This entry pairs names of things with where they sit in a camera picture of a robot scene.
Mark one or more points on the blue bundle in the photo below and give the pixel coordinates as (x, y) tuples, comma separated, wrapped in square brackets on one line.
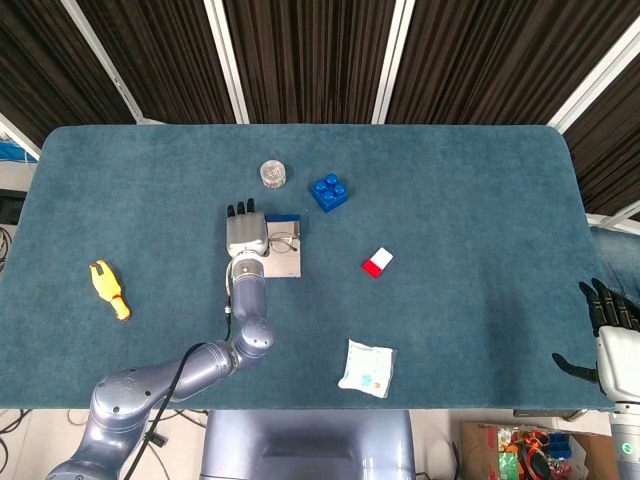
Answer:
[(12, 150)]

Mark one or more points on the blue plastic building block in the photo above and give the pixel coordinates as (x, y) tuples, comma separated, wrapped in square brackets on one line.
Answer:
[(327, 197)]

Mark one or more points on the blue-green table cloth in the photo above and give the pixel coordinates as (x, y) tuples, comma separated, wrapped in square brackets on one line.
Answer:
[(450, 200)]

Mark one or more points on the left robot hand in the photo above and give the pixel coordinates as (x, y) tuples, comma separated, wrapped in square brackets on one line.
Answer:
[(246, 232)]

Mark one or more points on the blue cardboard box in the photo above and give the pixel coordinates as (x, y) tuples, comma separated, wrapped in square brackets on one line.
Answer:
[(285, 265)]

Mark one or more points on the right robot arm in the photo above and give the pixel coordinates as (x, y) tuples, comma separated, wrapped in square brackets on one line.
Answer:
[(626, 445)]

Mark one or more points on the white aluminium frame bar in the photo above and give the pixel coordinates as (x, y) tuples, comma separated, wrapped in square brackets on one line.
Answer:
[(615, 217)]

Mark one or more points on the white plastic packet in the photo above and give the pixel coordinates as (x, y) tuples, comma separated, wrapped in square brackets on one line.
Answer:
[(367, 367)]

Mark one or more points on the black power strip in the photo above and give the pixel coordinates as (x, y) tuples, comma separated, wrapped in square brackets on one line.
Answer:
[(159, 441)]

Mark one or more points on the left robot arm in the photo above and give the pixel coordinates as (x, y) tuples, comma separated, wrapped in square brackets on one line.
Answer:
[(250, 300)]

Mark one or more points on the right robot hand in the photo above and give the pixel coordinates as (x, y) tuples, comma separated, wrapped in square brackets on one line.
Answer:
[(622, 365)]

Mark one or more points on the dark brown pleated curtain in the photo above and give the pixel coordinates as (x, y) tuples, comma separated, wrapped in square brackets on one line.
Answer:
[(310, 55)]

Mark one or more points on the clear round plastic jar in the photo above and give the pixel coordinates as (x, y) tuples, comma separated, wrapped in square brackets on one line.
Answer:
[(273, 174)]

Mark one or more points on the wire-rimmed eyeglasses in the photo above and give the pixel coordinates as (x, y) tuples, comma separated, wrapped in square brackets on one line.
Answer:
[(282, 245)]

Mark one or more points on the brown cardboard box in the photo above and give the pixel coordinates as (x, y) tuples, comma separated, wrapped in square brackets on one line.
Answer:
[(480, 450)]

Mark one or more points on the yellow rubber chicken toy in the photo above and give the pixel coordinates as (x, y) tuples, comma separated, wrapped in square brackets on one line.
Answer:
[(107, 287)]

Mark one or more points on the red and white block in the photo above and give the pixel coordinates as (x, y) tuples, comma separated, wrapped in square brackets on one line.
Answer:
[(376, 264)]

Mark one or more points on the white aluminium frame post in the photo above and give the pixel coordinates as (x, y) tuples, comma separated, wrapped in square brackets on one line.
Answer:
[(595, 75), (227, 60), (392, 60), (17, 135), (102, 57)]

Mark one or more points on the blue plastic bin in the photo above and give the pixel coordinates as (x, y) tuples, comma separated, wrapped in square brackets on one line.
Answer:
[(559, 445)]

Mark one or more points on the grey-blue robot torso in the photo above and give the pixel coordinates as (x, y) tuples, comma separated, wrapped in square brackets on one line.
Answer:
[(310, 445)]

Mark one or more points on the blue denim fabric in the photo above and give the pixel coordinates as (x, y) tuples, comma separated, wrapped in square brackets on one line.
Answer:
[(615, 255)]

